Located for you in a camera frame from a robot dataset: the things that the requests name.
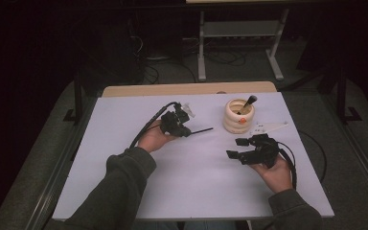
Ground grey metal stand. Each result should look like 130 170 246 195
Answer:
196 8 290 82

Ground thin black brush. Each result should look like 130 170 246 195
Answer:
189 126 215 136

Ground black metal stand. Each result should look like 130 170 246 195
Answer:
62 72 84 127
335 65 364 127

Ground cream ribbed brush holder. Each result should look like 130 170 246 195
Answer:
221 98 256 135

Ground person's right leg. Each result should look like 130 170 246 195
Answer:
183 220 238 230

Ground person's left hand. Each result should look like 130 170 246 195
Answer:
136 119 179 154

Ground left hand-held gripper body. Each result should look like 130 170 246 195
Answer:
159 102 196 138

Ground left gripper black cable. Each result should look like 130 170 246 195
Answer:
128 101 180 150

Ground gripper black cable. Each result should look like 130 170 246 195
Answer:
276 141 298 192
128 101 180 150

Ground black makeup brush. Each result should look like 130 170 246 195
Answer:
236 94 259 116

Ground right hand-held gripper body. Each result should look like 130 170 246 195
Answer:
240 121 290 170

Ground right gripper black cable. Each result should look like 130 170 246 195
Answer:
276 141 298 192

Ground thin black cable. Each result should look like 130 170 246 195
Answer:
299 129 329 185

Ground person's right hand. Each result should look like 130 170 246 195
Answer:
256 154 294 195

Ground black floor cables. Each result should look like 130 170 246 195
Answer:
127 18 247 84

